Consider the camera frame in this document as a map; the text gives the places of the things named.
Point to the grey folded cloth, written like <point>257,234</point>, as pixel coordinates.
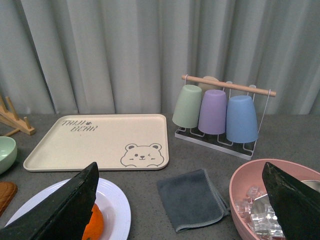
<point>192,201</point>

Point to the metal scoop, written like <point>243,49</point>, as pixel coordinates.
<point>312,186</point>

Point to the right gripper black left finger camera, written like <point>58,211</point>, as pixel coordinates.
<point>63,215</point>

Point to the pink bowl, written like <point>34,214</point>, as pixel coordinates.
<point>250,174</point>

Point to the light green bowl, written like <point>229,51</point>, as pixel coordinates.
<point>8,153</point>

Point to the clear ice cubes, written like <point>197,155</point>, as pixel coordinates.
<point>258,214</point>

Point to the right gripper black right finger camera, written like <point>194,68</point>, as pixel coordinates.
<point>296,205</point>

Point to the blue cup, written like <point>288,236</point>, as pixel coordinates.
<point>241,120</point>

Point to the wooden dish rack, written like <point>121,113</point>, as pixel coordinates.
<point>9,117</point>

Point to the orange mandarin fruit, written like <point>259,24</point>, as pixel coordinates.
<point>95,228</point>

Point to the grey curtain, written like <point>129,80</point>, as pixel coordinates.
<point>128,56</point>

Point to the white ridged plate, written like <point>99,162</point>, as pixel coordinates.
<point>111,201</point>

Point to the light green cup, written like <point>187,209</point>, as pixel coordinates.
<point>187,109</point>

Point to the beige bear tray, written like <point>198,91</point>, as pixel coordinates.
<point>116,142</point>

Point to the white wire cup rack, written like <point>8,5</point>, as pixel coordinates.
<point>220,142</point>

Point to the wooden cutting board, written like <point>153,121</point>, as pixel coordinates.
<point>7,192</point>

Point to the purple cup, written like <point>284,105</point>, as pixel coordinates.
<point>212,118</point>

